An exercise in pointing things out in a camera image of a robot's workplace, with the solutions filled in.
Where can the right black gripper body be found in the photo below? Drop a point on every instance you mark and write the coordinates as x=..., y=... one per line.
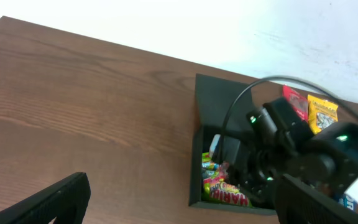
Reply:
x=252, y=167

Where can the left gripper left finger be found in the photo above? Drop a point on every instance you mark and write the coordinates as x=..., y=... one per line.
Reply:
x=63, y=202

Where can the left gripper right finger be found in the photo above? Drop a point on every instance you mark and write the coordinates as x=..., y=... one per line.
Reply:
x=297, y=203

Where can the green Haribo gummy bag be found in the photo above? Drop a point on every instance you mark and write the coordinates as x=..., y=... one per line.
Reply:
x=214, y=186

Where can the blue Oreo cookie pack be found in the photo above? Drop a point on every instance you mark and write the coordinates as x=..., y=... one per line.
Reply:
x=348, y=202

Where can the black gift box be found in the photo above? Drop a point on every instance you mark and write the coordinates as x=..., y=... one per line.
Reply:
x=213, y=98

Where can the red snack bag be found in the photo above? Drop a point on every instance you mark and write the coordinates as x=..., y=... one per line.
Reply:
x=298, y=102

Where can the yellow seed snack bag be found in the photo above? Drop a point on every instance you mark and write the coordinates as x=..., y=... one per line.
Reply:
x=321, y=113

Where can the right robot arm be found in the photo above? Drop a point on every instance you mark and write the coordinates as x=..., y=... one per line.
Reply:
x=280, y=143

